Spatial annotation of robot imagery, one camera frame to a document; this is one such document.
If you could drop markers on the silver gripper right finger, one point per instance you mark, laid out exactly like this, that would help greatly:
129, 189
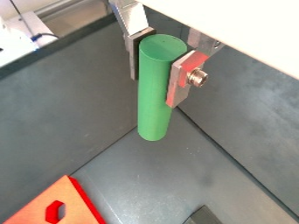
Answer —
187, 68

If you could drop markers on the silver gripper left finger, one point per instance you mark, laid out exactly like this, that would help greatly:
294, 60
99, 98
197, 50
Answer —
130, 13

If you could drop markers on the green round cylinder peg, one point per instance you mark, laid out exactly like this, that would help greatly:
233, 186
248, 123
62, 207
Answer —
159, 50

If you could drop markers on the red shape sorting board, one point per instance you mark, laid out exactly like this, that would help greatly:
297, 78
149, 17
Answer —
63, 204

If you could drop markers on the dark curved holder block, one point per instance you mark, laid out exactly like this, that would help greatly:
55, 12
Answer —
203, 216

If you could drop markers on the white equipment with blue cable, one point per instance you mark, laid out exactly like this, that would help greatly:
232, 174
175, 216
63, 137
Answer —
23, 35

